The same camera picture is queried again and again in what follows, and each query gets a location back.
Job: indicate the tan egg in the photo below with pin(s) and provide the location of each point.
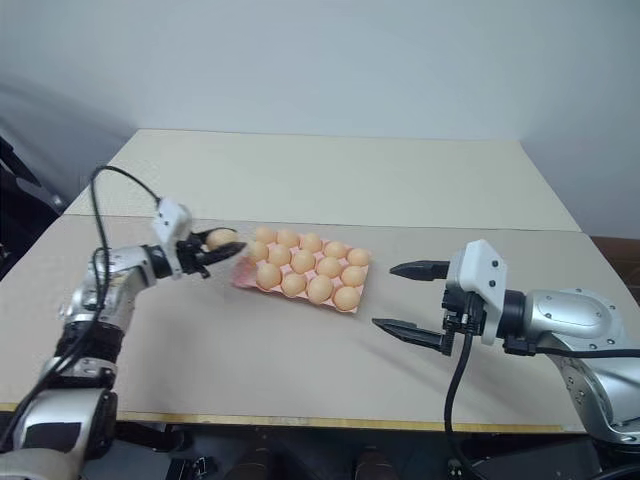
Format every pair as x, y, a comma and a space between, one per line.
220, 240
303, 261
335, 249
258, 250
320, 288
287, 238
346, 298
353, 275
265, 234
293, 284
358, 256
279, 255
311, 242
329, 266
268, 275

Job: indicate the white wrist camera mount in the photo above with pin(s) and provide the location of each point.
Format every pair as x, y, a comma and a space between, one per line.
172, 217
482, 280

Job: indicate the brown wooden furniture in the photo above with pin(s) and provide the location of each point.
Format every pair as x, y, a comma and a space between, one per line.
617, 265

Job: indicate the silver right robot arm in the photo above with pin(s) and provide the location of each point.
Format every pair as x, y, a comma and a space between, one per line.
567, 315

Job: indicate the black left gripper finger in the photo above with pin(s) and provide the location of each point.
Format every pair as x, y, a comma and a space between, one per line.
201, 236
222, 251

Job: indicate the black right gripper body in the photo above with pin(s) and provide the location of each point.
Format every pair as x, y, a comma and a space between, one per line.
462, 315

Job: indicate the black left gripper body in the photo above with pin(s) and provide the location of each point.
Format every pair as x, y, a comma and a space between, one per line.
189, 256

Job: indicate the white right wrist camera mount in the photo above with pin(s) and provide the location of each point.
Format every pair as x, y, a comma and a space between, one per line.
482, 280

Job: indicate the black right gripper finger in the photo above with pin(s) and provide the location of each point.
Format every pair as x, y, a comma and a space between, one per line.
422, 270
410, 332

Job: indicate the pink egg tray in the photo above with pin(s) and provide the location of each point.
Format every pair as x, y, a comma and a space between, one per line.
245, 280

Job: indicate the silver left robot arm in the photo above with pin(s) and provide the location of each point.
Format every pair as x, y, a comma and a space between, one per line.
127, 264

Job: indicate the black background equipment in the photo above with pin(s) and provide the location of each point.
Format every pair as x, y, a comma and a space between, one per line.
22, 210

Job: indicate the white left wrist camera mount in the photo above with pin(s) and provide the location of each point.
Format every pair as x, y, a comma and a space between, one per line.
172, 217

